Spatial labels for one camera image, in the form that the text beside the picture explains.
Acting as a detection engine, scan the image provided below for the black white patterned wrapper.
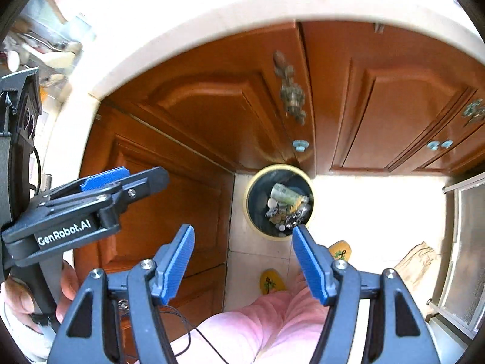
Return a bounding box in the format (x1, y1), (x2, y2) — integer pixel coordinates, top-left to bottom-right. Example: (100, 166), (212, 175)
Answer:
(266, 206), (288, 219)

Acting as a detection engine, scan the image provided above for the green paper cup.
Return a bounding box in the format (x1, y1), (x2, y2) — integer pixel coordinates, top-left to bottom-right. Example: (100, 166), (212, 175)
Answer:
(270, 182), (302, 206)

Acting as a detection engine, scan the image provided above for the silver foil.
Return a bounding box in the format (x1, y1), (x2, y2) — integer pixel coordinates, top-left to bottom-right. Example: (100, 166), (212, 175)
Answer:
(284, 203), (312, 229)

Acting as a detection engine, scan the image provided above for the round black trash bin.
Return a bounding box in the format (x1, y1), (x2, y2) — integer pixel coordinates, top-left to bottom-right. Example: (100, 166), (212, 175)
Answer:
(243, 164), (315, 241)

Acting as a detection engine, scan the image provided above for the person left hand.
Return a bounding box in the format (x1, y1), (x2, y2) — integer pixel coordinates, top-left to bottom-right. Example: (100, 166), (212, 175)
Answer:
(1, 261), (80, 335)

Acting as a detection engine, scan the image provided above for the right yellow slipper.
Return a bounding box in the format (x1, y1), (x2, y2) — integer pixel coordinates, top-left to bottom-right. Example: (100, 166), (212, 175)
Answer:
(328, 240), (352, 261)

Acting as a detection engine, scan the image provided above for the yellow slipper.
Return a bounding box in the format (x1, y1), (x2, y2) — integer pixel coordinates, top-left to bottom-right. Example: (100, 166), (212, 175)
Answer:
(328, 240), (352, 261)
(260, 269), (287, 295)

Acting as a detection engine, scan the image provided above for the wooden cabinet door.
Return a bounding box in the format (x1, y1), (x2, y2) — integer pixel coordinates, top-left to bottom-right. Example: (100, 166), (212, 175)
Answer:
(74, 23), (315, 323)
(302, 22), (484, 176)

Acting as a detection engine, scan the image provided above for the left yellow slipper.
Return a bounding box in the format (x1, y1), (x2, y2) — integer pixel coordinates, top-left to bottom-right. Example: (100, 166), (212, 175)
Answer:
(260, 269), (287, 295)

